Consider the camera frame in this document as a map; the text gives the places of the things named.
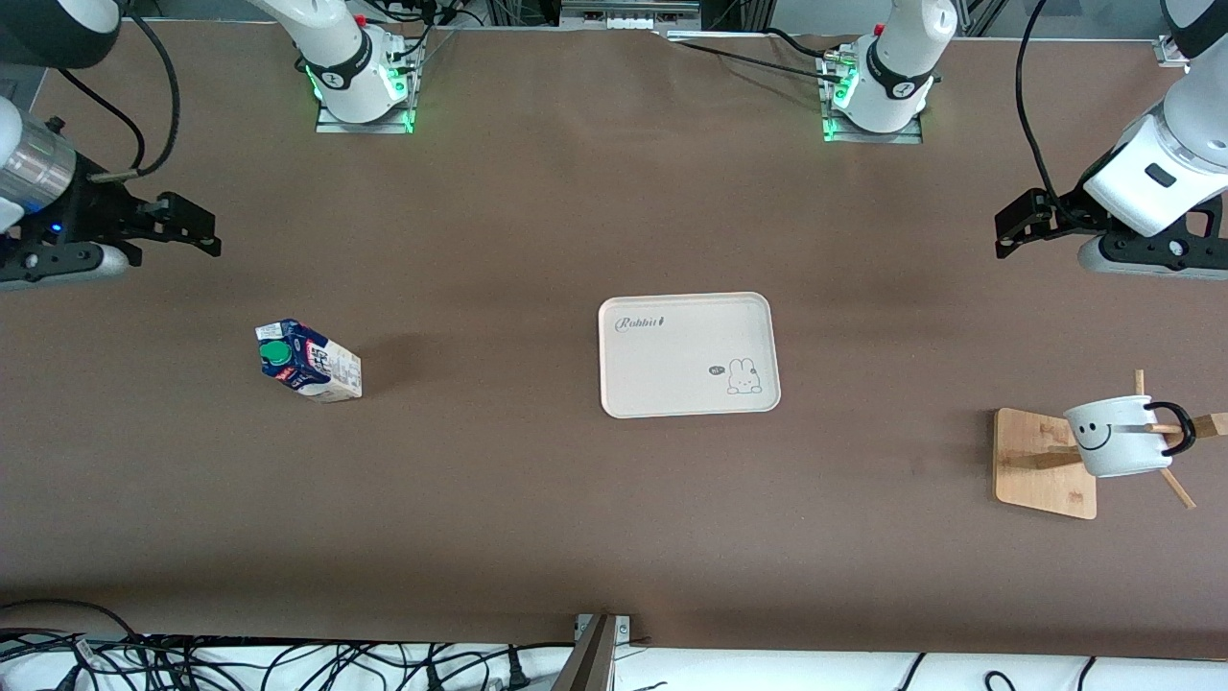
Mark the metal table edge bracket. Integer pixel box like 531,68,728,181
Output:
574,614,632,646

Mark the black looped floor cable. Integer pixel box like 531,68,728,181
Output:
0,598,147,665

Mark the white smiley mug black handle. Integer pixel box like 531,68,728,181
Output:
1063,394,1197,478

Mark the black base power cable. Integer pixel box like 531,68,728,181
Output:
670,27,850,85

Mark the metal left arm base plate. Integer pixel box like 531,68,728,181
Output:
817,53,925,146

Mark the aluminium profile post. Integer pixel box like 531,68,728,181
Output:
550,614,620,691

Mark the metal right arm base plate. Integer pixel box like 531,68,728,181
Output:
315,38,417,134

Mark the grey power strip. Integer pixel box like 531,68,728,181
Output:
560,0,703,32

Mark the blue milk carton green cap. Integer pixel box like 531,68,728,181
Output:
255,320,364,403

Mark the wooden mug stand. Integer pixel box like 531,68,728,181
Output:
994,369,1228,520

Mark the beige rabbit print tray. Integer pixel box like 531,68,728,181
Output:
599,292,782,419

